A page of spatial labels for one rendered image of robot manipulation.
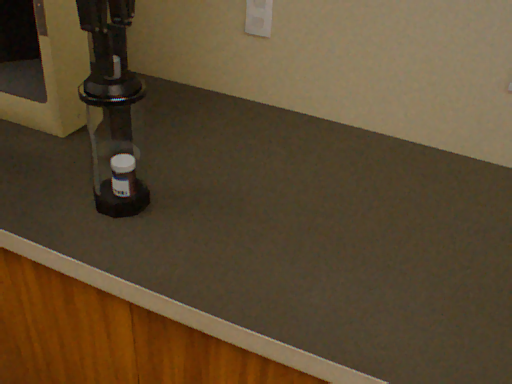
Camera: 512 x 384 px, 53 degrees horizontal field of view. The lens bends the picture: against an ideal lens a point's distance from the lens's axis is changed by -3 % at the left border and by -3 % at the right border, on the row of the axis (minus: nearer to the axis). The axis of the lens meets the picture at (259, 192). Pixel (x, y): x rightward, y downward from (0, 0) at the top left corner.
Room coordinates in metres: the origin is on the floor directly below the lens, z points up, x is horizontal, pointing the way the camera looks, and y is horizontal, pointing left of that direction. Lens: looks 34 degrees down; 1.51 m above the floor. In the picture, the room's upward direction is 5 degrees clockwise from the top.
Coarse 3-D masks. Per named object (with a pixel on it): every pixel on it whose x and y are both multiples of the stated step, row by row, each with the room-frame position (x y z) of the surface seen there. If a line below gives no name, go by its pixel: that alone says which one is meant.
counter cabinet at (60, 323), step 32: (0, 256) 0.71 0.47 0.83; (0, 288) 0.72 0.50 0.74; (32, 288) 0.69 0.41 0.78; (64, 288) 0.66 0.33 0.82; (96, 288) 0.63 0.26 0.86; (0, 320) 0.73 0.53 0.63; (32, 320) 0.70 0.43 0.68; (64, 320) 0.66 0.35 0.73; (96, 320) 0.64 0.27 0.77; (128, 320) 0.61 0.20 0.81; (160, 320) 0.59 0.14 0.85; (0, 352) 0.75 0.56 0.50; (32, 352) 0.71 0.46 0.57; (64, 352) 0.67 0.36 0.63; (96, 352) 0.64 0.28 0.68; (128, 352) 0.61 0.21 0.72; (160, 352) 0.59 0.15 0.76; (192, 352) 0.56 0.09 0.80; (224, 352) 0.54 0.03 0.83
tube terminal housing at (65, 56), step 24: (48, 0) 1.00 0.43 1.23; (72, 0) 1.06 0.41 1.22; (48, 24) 0.99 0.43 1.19; (72, 24) 1.05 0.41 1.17; (48, 48) 0.99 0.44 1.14; (72, 48) 1.04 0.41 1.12; (48, 72) 0.99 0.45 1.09; (72, 72) 1.04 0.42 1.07; (0, 96) 1.05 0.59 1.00; (48, 96) 1.00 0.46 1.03; (72, 96) 1.03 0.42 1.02; (24, 120) 1.03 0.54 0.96; (48, 120) 1.00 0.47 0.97; (72, 120) 1.02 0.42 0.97
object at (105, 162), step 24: (96, 96) 0.73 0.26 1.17; (120, 96) 0.74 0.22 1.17; (96, 120) 0.73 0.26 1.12; (120, 120) 0.73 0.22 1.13; (96, 144) 0.73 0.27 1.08; (120, 144) 0.73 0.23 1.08; (144, 144) 0.78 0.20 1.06; (96, 168) 0.74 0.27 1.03; (120, 168) 0.73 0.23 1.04; (144, 168) 0.77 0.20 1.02; (96, 192) 0.74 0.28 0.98; (120, 192) 0.73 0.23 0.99; (144, 192) 0.77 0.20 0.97
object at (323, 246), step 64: (0, 128) 1.01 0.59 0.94; (192, 128) 1.08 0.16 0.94; (256, 128) 1.11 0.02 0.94; (320, 128) 1.14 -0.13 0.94; (0, 192) 0.77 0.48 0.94; (64, 192) 0.79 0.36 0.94; (192, 192) 0.82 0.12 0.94; (256, 192) 0.84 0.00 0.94; (320, 192) 0.86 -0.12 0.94; (384, 192) 0.88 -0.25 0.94; (448, 192) 0.90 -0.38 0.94; (64, 256) 0.62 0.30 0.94; (128, 256) 0.63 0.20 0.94; (192, 256) 0.64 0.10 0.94; (256, 256) 0.66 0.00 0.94; (320, 256) 0.67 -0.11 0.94; (384, 256) 0.69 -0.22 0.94; (448, 256) 0.70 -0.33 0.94; (192, 320) 0.53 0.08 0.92; (256, 320) 0.52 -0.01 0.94; (320, 320) 0.53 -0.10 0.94; (384, 320) 0.54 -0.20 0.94; (448, 320) 0.55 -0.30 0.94
